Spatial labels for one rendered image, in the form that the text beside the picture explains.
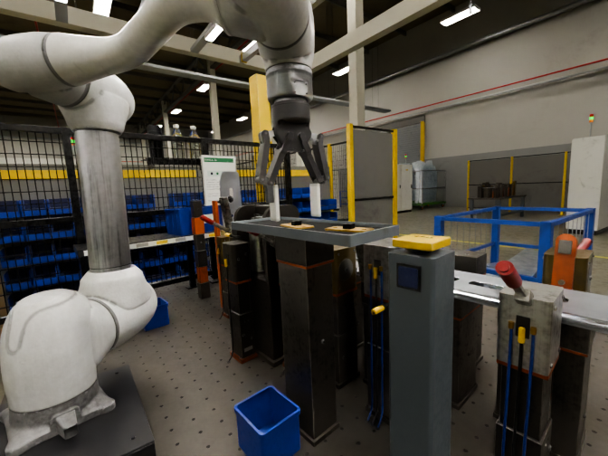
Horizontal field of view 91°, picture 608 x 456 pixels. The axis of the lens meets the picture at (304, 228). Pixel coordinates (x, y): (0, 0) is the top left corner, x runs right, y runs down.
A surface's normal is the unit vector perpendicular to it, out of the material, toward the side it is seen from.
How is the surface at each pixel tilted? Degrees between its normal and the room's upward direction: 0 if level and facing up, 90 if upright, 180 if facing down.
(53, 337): 77
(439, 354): 90
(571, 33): 90
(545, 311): 90
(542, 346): 90
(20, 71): 122
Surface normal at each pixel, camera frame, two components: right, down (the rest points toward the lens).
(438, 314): 0.66, 0.07
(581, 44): -0.79, 0.11
